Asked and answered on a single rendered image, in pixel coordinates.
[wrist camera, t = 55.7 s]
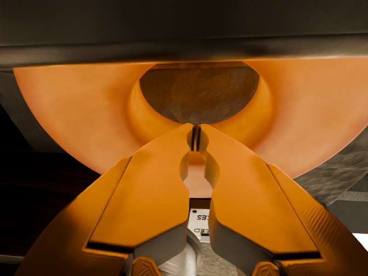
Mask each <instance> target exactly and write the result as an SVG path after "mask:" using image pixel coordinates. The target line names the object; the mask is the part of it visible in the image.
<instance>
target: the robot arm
mask: <svg viewBox="0 0 368 276"><path fill-rule="evenodd" d="M194 140H195V147H196V152H199V153H200V154H201V155H202V156H203V158H204V160H205V167H204V178H205V179H206V180H207V182H208V183H209V184H210V185H211V187H212V189H213V191H212V196H211V203H210V211H209V218H208V229H209V237H210V245H211V248H212V250H213V252H214V253H215V254H216V255H218V256H219V257H221V258H223V259H224V260H226V261H227V262H229V263H231V264H232V265H234V266H235V267H236V269H237V274H238V276H368V251H367V250H366V248H365V247H364V246H363V244H362V243H361V242H360V241H359V240H358V239H357V238H356V237H355V236H354V234H353V233H352V232H351V231H350V230H349V229H348V228H347V227H346V226H345V225H344V224H343V223H342V222H341V221H340V220H339V219H338V218H337V217H336V216H334V215H333V214H332V213H331V212H330V211H328V209H327V208H325V207H324V206H323V205H322V204H320V203H319V202H318V201H317V200H316V199H315V198H314V197H312V196H311V195H310V194H309V193H308V192H307V191H305V190H304V189H303V188H302V187H301V186H300V185H299V184H297V183H296V182H295V181H294V180H293V179H292V178H291V177H289V176H288V175H287V174H286V173H284V172H283V171H282V170H281V169H280V168H279V167H277V166H276V165H275V164H267V163H266V162H265V161H263V160H262V159H261V158H260V157H259V156H258V155H257V154H256V153H254V152H253V151H252V150H250V149H249V148H247V147H246V146H244V145H243V144H242V143H240V142H238V141H237V140H235V139H233V138H231V137H229V136H228V135H226V134H224V133H222V132H220V131H219V130H217V129H215V128H213V127H212V126H210V125H208V124H199V125H193V124H191V123H186V124H183V125H181V126H179V127H177V128H176V129H174V130H172V131H170V132H168V133H166V134H164V135H162V136H160V137H158V138H156V139H154V140H152V141H151V142H149V143H148V144H146V145H144V146H143V147H141V148H140V149H139V150H138V151H136V152H135V153H134V154H133V155H132V156H131V157H130V158H124V157H123V158H121V159H120V160H119V161H118V162H116V163H115V165H113V166H112V167H111V168H109V169H108V170H107V171H106V172H105V173H104V174H103V175H101V176H100V177H99V178H98V179H97V180H96V181H94V182H93V183H92V184H91V185H90V186H89V187H88V188H86V189H85V190H84V191H83V192H82V193H81V194H79V195H78V196H77V197H76V198H74V200H73V201H71V202H70V203H69V204H68V205H67V206H66V207H65V208H64V209H63V210H62V211H61V212H60V213H59V214H58V215H57V216H56V217H55V218H54V219H53V220H52V221H51V223H50V224H49V225H48V226H47V227H46V229H45V230H44V231H43V232H42V234H41V235H40V236H39V237H38V239H37V240H36V241H35V243H34V244H33V245H32V247H31V248H30V250H29V251H28V253H27V254H26V256H25V258H24V259H23V261H22V262H21V264H20V266H19V268H18V269H17V271H16V272H15V274H14V276H162V275H161V273H160V271H159V270H158V268H157V267H158V266H159V265H161V264H162V263H164V262H166V261H168V260H170V259H171V258H173V257H175V256H177V255H178V254H180V253H182V252H183V251H184V249H185V247H186V241H187V227H188V212H189V190H188V188H187V187H186V186H185V184H184V183H183V182H184V180H185V179H186V178H187V177H188V166H189V154H190V153H191V151H194Z"/></svg>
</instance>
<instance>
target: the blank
mask: <svg viewBox="0 0 368 276"><path fill-rule="evenodd" d="M242 62H244V63H246V64H247V65H249V66H250V67H252V68H253V69H254V70H255V71H256V72H257V73H258V74H259V75H260V78H259V83H258V87H257V90H256V92H255V94H254V96H253V97H252V99H251V100H250V102H249V103H248V104H247V105H246V106H245V107H244V108H243V109H242V110H241V111H239V112H238V113H237V114H235V115H233V116H232V117H230V118H228V119H226V120H223V121H221V122H218V123H214V124H209V125H210V126H212V127H213V128H215V129H217V130H219V131H220V132H222V133H224V134H226V135H228V136H229V137H231V138H233V139H235V140H237V141H238V142H240V143H242V144H243V145H244V146H246V147H247V148H249V149H250V150H252V151H253V152H254V153H256V154H257V155H258V156H259V157H260V158H261V159H262V160H263V161H265V162H266V163H267V164H275V165H276V166H277V167H279V168H280V169H281V170H282V171H283V172H284V173H286V174H287V175H288V176H289V177H291V178H292V179H294V178H296V177H298V176H300V175H303V174H305V173H306V172H308V171H310V170H312V169H314V168H316V167H317V166H319V165H320V164H322V163H324V162H325V161H327V160H328V159H330V158H331V157H333V156H334V155H336V154H337V153H338V152H339V151H341V150H342V149H344V148H345V147H346V146H347V145H348V144H349V143H351V142H352V141H353V140H354V139H355V138H356V137H357V136H358V135H359V134H360V133H361V132H362V131H363V130H364V129H365V128H366V127H367V126H368V57H351V58H332V59H296V60H260V61H242ZM154 65H156V64H132V65H96V66H60V67H23V68H13V71H14V74H15V78H16V81H17V83H18V86H19V88H20V91H21V93H22V95H23V97H24V99H25V101H26V103H27V105H28V107H29V108H30V110H31V112H32V113H33V115H34V116H35V118H36V119H37V120H38V122H39V124H40V125H41V126H42V127H43V129H44V130H45V131H46V132H47V133H48V134H49V135H50V137H51V138H52V139H53V140H54V141H55V142H56V143H57V144H58V145H59V146H61V147H62V148H63V149H64V150H65V151H66V152H67V153H69V154H70V155H71V156H72V157H74V158H75V159H77V160H78V161H79V162H81V163H82V164H84V165H85V166H87V167H89V168H90V169H92V170H93V171H96V172H97V173H99V174H101V175H103V174H104V173H105V172H106V171H107V170H108V169H109V168H111V167H112V166H113V165H115V163H116V162H118V161H119V160H120V159H121V158H123V157H124V158H130V157H131V156H132V155H133V154H134V153H135V152H136V151H138V150H139V149H140V148H141V147H143V146H144V145H146V144H148V143H149V142H151V141H152V140H154V139H156V138H158V137H160V136H162V135H164V134H166V133H168V132H170V131H172V130H174V129H176V128H177V127H179V126H181V125H183V124H181V123H178V122H175V121H172V120H169V119H167V118H165V117H164V116H162V115H161V114H159V113H158V112H157V111H155V110H154V109H153V108H152V107H151V106H150V105H149V103H148V102H147V101H146V99H145V98H144V96H143V94H142V92H141V88H140V83H139V79H140V78H141V77H142V75H143V74H144V73H145V72H146V71H148V70H149V69H150V68H151V67H153V66H154ZM204 167H205V160H204V158H203V156H202V155H201V154H200V153H199V152H196V143H195V140H194V151H191V153H190V154H189V166H188V177H187V178H186V179H185V180H184V182H183V183H184V184H185V186H186V187H187V188H188V190H189V197H190V198H211V196H212V191H213V189H212V187H211V185H210V184H209V183H208V182H207V180H206V179H205V178H204Z"/></svg>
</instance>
